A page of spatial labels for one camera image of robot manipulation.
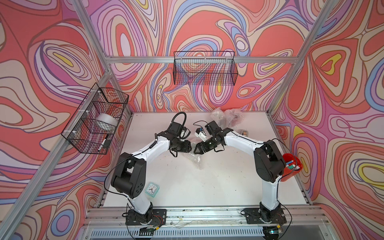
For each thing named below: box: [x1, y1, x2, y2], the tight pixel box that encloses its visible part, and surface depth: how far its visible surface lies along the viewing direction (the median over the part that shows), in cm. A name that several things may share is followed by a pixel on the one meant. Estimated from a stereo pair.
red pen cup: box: [280, 153, 304, 182], surface depth 82 cm
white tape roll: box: [95, 113, 118, 127], surface depth 75 cm
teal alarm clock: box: [145, 181, 160, 198], surface depth 82 cm
